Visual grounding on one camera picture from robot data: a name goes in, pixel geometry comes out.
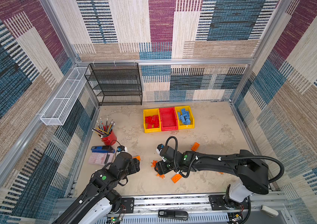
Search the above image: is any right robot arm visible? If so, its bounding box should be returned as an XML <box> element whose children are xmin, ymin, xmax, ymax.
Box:
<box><xmin>154</xmin><ymin>143</ymin><xmax>285</xmax><ymax>210</ymax></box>

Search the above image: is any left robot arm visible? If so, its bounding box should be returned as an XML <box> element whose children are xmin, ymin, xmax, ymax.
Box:
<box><xmin>53</xmin><ymin>152</ymin><xmax>140</xmax><ymax>224</ymax></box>

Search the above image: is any pink calculator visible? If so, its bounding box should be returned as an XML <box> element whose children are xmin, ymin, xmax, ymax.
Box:
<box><xmin>88</xmin><ymin>153</ymin><xmax>114</xmax><ymax>166</ymax></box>

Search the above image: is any blue stapler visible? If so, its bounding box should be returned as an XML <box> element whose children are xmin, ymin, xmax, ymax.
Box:
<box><xmin>91</xmin><ymin>146</ymin><xmax>115</xmax><ymax>153</ymax></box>

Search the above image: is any red metal pencil cup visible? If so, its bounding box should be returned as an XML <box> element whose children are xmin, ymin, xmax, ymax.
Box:
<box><xmin>92</xmin><ymin>118</ymin><xmax>117</xmax><ymax>146</ymax></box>

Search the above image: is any red plastic bin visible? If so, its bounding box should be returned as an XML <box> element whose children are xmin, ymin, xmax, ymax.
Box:
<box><xmin>159</xmin><ymin>107</ymin><xmax>179</xmax><ymax>131</ymax></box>

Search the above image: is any left yellow plastic bin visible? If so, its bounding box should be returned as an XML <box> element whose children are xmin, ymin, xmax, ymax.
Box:
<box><xmin>143</xmin><ymin>108</ymin><xmax>162</xmax><ymax>133</ymax></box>

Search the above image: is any yellow plastic bin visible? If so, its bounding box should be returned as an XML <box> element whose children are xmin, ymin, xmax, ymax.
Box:
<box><xmin>174</xmin><ymin>106</ymin><xmax>195</xmax><ymax>130</ymax></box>
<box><xmin>143</xmin><ymin>108</ymin><xmax>162</xmax><ymax>133</ymax></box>

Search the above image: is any right yellow plastic bin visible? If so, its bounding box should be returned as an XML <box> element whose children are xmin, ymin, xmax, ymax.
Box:
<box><xmin>174</xmin><ymin>106</ymin><xmax>195</xmax><ymax>130</ymax></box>

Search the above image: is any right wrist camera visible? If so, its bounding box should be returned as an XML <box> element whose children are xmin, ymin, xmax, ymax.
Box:
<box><xmin>156</xmin><ymin>144</ymin><xmax>165</xmax><ymax>156</ymax></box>

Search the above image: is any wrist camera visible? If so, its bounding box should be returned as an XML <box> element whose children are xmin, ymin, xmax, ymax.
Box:
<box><xmin>116</xmin><ymin>145</ymin><xmax>128</xmax><ymax>155</ymax></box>
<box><xmin>156</xmin><ymin>144</ymin><xmax>165</xmax><ymax>156</ymax></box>

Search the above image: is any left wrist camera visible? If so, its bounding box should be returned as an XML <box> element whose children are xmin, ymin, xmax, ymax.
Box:
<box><xmin>116</xmin><ymin>145</ymin><xmax>128</xmax><ymax>155</ymax></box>

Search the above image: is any black remote on rail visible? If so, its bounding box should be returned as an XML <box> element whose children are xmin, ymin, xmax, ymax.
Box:
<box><xmin>158</xmin><ymin>210</ymin><xmax>189</xmax><ymax>221</ymax></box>

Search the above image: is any black wire mesh shelf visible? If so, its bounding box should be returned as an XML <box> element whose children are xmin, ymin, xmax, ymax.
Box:
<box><xmin>85</xmin><ymin>63</ymin><xmax>143</xmax><ymax>106</ymax></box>

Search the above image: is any white wire wall basket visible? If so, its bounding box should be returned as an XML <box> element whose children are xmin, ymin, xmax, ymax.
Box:
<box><xmin>40</xmin><ymin>67</ymin><xmax>87</xmax><ymax>126</ymax></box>

